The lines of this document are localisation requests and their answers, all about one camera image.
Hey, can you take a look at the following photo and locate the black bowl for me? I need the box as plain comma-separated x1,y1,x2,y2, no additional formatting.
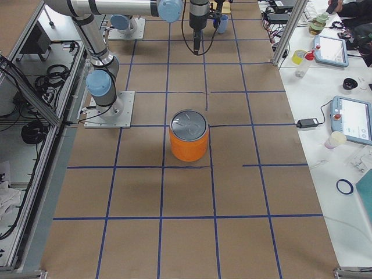
342,77,358,91

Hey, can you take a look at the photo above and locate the yellow tape roll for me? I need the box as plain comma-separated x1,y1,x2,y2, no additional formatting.
291,49,306,65

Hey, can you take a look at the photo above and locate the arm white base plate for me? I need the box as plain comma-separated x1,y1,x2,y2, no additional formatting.
108,15,146,40
84,91,135,128

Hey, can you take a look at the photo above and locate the clear bottle with red cap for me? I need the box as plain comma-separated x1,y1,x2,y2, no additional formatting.
295,50,315,78

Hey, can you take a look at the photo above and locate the lower teach pendant tablet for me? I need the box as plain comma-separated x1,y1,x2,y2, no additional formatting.
330,96,371,145

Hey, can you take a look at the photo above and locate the upper teach pendant tablet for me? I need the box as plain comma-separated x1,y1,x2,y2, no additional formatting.
313,35,349,67

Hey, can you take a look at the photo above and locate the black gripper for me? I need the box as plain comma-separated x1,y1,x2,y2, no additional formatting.
192,30,202,55
209,0,224,28

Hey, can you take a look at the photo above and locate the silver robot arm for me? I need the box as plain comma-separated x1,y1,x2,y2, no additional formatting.
110,1,210,56
45,1,224,78

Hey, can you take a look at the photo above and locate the black power adapter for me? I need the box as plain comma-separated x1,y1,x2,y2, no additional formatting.
296,118,320,128

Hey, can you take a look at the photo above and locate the light blue plastic cup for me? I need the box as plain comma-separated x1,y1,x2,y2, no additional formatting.
217,15,228,34

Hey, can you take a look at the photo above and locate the aluminium frame post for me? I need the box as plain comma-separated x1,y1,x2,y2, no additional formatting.
271,0,307,66

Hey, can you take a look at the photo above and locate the teach pendant tablet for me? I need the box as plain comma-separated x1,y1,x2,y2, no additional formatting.
313,35,349,67
330,96,371,145

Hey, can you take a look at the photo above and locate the blue tape ring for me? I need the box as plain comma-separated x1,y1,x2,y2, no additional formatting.
335,179,355,195

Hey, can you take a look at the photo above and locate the green glass teapot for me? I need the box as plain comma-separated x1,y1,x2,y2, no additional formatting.
308,12,329,35

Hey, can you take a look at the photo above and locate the white cloth rag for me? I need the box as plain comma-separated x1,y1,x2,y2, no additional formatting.
1,181,22,219

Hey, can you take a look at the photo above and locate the small white paper cup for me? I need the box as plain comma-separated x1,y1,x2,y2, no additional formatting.
324,131,347,149

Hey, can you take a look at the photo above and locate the orange can with metal lid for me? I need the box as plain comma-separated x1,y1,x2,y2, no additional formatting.
169,110,209,162

